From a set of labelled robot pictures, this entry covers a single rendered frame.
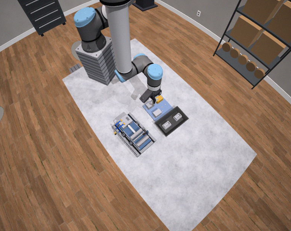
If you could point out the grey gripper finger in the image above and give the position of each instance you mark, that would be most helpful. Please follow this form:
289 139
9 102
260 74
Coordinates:
154 100

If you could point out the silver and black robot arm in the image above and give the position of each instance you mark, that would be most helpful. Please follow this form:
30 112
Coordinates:
114 14

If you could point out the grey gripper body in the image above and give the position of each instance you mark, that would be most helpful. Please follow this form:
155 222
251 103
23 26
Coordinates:
156 93

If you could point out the yellow rectangular block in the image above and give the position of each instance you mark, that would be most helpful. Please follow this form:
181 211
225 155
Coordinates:
160 98

